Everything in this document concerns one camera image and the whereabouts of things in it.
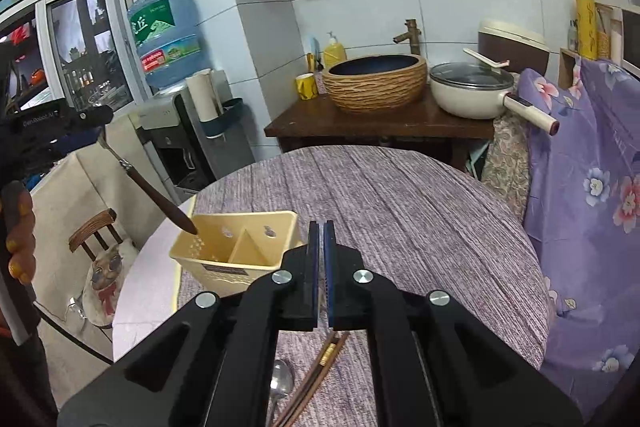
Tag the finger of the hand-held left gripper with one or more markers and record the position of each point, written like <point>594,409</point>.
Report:
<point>82,121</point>

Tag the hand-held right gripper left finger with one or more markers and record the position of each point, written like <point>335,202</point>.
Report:
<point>313,267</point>

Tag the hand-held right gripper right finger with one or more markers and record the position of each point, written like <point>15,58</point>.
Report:
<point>328,267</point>

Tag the dark chopstick with gold band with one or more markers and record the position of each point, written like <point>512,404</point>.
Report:
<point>330,352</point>
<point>320,359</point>

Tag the yellow plastic utensil holder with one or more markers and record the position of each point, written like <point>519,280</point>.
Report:
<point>220,264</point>

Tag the person's left hand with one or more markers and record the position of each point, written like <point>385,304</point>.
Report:
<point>22,237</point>

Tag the beige furniture cover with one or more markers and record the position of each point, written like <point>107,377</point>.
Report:
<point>75,187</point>

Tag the sliding glass door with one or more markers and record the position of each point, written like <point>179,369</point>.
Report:
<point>85,52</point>

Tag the purple striped tablecloth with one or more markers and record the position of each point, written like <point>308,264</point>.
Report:
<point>400,207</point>

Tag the wooden chair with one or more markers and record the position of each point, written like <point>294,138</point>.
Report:
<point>95,224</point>

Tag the metal spoon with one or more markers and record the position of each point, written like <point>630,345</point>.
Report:
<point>281,379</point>

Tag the blue water jug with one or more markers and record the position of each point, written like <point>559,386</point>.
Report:
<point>165,37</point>

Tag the grey water dispenser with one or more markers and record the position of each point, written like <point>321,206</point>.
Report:
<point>200,157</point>

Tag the beige paper roll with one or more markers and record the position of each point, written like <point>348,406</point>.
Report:
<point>202,94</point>

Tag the teal plastic holder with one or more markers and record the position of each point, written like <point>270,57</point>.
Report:
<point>227,119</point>

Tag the dark wooden vanity table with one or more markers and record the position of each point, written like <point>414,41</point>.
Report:
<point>390,124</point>

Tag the cat print cushion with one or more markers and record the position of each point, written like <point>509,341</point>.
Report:
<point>107,284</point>

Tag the yellow mug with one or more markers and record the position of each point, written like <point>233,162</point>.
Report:
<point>306,87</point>

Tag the woven pattern basin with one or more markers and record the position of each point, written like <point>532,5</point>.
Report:
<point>375,89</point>

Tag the beige patterned cloth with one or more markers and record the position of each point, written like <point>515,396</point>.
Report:
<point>507,162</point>

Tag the yellow soap dispenser bottle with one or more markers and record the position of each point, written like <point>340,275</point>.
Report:
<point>334,54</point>

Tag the cream pot with glass lid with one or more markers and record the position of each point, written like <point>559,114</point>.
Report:
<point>465,99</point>

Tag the bronze faucet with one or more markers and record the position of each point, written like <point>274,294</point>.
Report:
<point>411,37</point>

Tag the white rice paddle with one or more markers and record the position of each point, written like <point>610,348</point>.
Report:
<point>482,58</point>

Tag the purple floral cloth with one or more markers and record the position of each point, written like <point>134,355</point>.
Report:
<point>585,187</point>

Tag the cream and brown rice cooker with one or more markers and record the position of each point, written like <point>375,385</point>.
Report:
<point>510,44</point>

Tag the wooden box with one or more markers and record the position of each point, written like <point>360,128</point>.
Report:
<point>567,69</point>

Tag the small clear bottle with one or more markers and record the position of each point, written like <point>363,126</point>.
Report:
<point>572,38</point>

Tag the white microwave oven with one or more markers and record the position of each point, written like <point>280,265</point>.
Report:
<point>629,34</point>

